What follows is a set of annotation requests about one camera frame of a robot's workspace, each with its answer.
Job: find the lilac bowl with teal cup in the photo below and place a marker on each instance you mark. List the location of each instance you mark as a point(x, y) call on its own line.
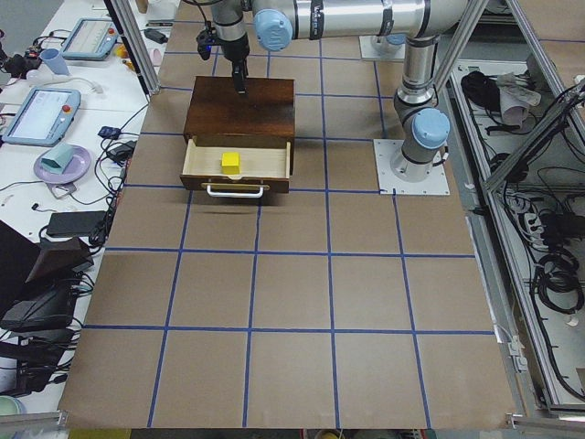
point(63, 163)

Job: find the upper teach pendant tablet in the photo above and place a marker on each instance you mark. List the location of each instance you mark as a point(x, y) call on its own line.
point(91, 39)

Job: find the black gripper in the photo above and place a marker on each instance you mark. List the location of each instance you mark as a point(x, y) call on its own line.
point(236, 51)

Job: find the light wooden drawer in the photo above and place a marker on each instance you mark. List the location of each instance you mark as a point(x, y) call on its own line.
point(264, 161)

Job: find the light blue plastic cup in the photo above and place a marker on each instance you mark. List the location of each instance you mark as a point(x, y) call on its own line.
point(54, 60)

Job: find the black laptop bag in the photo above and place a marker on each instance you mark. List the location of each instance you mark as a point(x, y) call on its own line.
point(52, 309)

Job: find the aluminium frame post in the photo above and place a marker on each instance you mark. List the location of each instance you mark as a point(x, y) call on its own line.
point(461, 36)
point(124, 20)

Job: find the yellow block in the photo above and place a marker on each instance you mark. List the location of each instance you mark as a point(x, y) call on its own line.
point(230, 163)

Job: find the black power adapter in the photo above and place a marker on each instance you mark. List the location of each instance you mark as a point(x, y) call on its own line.
point(155, 36)

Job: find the teach pendant tablet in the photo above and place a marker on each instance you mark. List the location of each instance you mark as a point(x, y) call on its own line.
point(44, 117)
point(91, 39)

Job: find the dark brown wooden box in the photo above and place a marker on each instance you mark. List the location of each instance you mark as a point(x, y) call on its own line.
point(25, 263)

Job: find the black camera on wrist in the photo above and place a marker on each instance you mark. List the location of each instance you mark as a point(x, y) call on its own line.
point(206, 40)

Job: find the right aluminium frame post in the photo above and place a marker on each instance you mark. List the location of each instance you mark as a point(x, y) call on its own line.
point(461, 36)

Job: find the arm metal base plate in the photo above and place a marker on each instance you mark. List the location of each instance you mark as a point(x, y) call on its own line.
point(368, 53)
point(398, 176)

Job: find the dark wooden drawer cabinet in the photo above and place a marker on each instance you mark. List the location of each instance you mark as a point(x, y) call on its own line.
point(266, 109)

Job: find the lower teach pendant tablet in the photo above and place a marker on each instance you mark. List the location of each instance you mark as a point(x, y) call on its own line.
point(44, 117)

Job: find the white drawer handle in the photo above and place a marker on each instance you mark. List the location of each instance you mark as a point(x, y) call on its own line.
point(217, 190)

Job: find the left aluminium frame post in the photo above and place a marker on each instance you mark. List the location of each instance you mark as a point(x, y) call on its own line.
point(124, 20)

